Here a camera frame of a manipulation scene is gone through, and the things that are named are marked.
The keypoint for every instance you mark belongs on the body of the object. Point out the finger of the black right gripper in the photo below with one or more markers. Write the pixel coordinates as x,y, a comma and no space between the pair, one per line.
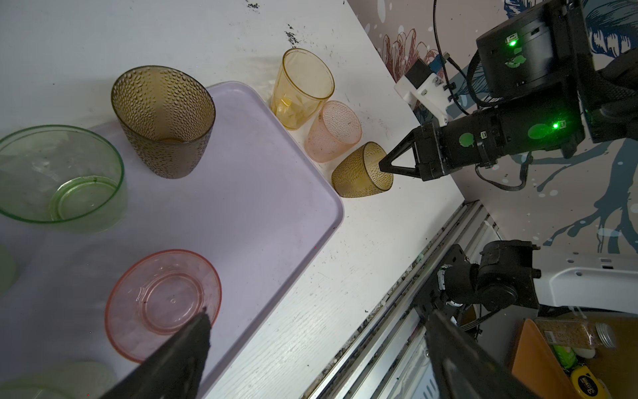
402,160

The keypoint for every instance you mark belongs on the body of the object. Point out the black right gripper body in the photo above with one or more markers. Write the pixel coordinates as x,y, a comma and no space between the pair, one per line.
439,151

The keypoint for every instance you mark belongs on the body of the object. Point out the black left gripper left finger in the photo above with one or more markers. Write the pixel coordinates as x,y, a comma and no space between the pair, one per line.
175,369

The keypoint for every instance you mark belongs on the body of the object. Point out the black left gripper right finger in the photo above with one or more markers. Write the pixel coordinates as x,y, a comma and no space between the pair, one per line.
463,369

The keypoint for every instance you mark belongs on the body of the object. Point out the pink clear glass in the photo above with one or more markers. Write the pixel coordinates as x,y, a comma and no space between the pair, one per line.
156,297

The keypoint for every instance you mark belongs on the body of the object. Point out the pale green frosted tall glass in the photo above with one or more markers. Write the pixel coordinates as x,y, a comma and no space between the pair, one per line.
71,380

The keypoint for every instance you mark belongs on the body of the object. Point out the brown textured tall glass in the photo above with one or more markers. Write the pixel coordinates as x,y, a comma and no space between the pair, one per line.
166,115

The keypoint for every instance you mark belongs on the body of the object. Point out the clear green glass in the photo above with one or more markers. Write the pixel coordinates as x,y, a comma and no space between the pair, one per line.
64,177

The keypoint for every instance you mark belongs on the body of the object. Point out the pale green textured glass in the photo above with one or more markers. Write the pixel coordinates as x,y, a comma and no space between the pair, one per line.
8,270

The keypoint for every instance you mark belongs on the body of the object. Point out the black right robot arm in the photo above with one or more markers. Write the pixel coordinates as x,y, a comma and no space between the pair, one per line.
544,95

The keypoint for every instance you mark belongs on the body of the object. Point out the lilac plastic tray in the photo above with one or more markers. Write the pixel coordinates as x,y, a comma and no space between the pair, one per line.
255,207

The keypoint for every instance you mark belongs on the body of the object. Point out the brown textured short glass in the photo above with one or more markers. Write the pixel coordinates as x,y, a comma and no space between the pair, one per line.
359,174

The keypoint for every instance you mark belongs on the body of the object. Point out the pink frosted glass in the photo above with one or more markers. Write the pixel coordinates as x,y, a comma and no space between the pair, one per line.
335,131

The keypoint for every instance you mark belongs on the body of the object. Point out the brown cardboard box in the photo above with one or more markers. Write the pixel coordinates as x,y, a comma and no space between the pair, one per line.
535,365

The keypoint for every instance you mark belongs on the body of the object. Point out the yellow clear glass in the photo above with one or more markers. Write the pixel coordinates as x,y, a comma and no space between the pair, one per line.
304,83

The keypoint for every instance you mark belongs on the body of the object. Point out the yellow tape measure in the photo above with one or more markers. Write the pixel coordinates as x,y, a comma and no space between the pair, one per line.
587,385

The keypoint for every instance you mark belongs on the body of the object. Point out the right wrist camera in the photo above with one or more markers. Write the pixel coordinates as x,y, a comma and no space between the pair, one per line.
420,84

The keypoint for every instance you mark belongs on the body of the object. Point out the aluminium mounting rail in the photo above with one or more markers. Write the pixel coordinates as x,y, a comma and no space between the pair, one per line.
386,357

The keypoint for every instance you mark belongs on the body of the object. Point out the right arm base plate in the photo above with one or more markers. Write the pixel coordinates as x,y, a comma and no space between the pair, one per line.
451,287

